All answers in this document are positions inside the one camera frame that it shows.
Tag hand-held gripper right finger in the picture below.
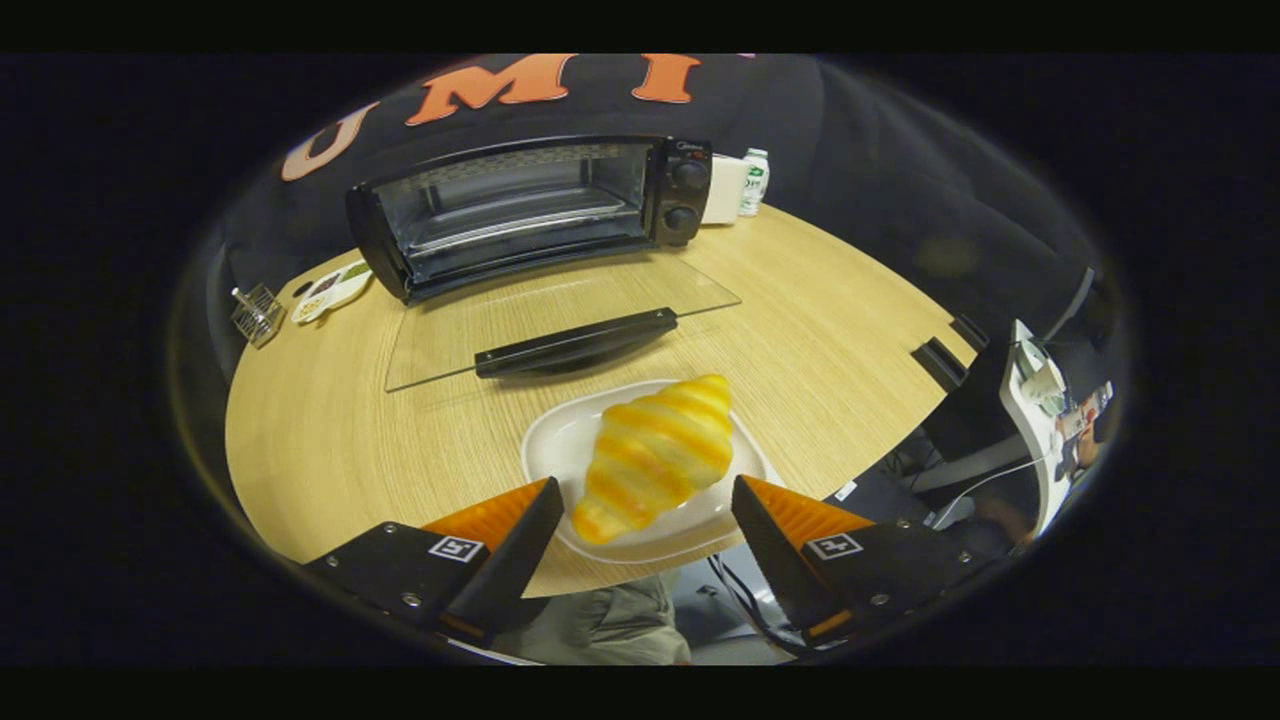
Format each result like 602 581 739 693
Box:
732 475 996 646

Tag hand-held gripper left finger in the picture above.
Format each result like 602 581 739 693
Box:
302 477 566 646

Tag yellow croissant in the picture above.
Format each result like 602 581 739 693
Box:
570 374 736 546

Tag black toaster oven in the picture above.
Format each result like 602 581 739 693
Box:
345 135 743 394

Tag person's trouser leg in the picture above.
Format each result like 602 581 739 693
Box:
490 572 693 666

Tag white plate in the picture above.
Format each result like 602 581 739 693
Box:
520 378 786 566

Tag white divided dish with grains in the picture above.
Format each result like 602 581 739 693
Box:
290 260 376 326

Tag white bottle green label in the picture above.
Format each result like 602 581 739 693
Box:
738 148 771 218

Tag black floor cables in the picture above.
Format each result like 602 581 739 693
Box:
705 555 811 656

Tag black table edge bracket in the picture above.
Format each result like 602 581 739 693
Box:
912 338 971 393

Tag wire mesh holder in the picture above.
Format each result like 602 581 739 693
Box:
230 283 286 349

